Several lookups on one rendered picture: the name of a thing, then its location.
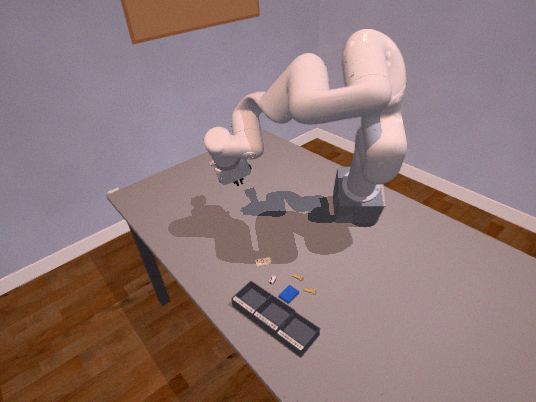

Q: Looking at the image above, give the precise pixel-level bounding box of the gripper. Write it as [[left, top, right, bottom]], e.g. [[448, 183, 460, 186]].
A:
[[214, 159, 252, 186]]

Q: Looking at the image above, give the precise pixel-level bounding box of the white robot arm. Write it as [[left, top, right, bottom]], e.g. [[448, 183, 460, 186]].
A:
[[204, 29, 407, 203]]

